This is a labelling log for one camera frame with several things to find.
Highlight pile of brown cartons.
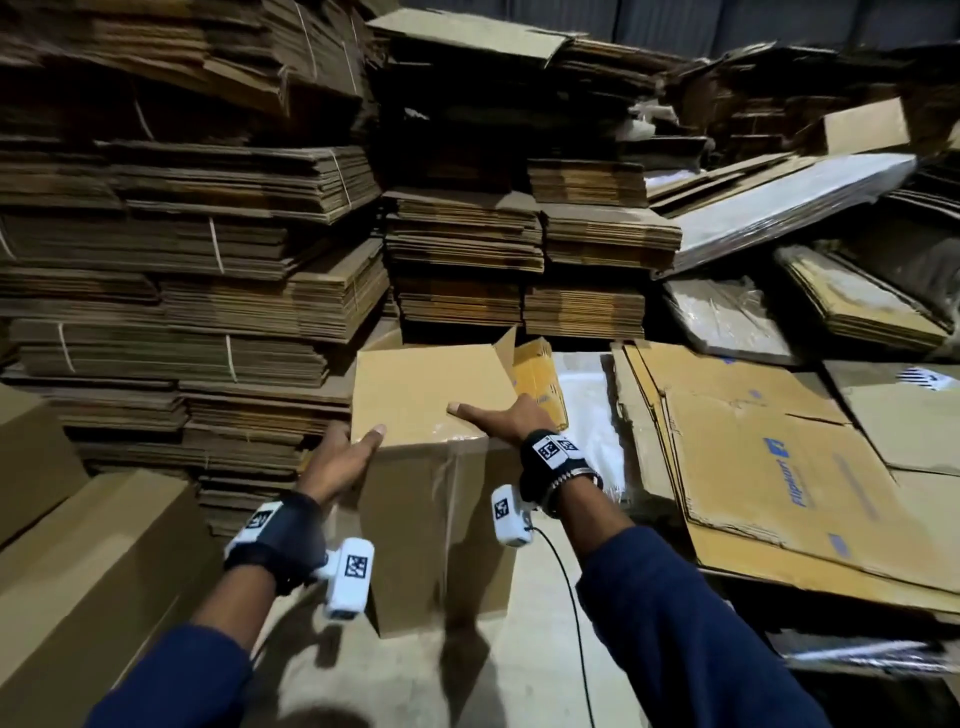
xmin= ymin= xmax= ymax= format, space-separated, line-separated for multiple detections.
xmin=607 ymin=342 xmax=960 ymax=624

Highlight yellow carton with blue print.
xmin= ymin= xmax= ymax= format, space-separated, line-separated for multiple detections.
xmin=510 ymin=336 xmax=570 ymax=432

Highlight clear plastic sheet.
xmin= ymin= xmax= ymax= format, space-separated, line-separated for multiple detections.
xmin=660 ymin=277 xmax=800 ymax=366

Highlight black left wrist band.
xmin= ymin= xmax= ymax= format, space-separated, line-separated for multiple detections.
xmin=225 ymin=490 xmax=330 ymax=597

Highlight white plastic sack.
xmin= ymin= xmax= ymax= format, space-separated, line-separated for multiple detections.
xmin=552 ymin=351 xmax=632 ymax=504

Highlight black right wrist band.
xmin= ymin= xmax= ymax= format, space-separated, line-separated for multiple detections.
xmin=517 ymin=429 xmax=605 ymax=519

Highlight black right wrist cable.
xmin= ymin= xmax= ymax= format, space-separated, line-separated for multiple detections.
xmin=528 ymin=525 xmax=599 ymax=728

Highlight pale flat board bundle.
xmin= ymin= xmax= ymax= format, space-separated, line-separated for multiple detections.
xmin=648 ymin=150 xmax=920 ymax=276

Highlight plywood work board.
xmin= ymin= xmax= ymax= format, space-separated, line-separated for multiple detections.
xmin=240 ymin=510 xmax=654 ymax=728

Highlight person's right forearm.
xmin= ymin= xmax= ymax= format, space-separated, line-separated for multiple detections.
xmin=555 ymin=480 xmax=834 ymax=728

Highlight silver bracelet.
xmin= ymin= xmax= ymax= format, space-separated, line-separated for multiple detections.
xmin=543 ymin=465 xmax=606 ymax=521

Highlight brown carton blue print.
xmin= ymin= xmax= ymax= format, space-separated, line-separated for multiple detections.
xmin=660 ymin=375 xmax=960 ymax=594

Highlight stacks of flat cardboard bundles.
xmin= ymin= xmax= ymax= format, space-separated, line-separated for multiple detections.
xmin=0 ymin=0 xmax=714 ymax=542

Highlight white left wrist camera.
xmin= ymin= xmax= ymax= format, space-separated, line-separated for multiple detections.
xmin=319 ymin=537 xmax=378 ymax=620

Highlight person's left hand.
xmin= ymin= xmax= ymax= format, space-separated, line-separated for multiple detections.
xmin=295 ymin=420 xmax=387 ymax=507

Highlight black wrist band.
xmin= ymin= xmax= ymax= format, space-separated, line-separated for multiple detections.
xmin=517 ymin=429 xmax=605 ymax=519
xmin=225 ymin=490 xmax=330 ymax=597

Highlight brown cardboard box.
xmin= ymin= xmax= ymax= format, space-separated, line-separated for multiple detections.
xmin=349 ymin=327 xmax=530 ymax=639
xmin=0 ymin=469 xmax=224 ymax=728
xmin=0 ymin=382 xmax=89 ymax=549

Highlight person's left forearm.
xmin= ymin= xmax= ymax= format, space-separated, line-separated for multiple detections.
xmin=82 ymin=562 xmax=279 ymax=728

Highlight person's right hand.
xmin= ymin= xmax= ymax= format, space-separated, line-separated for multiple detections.
xmin=445 ymin=393 xmax=560 ymax=447

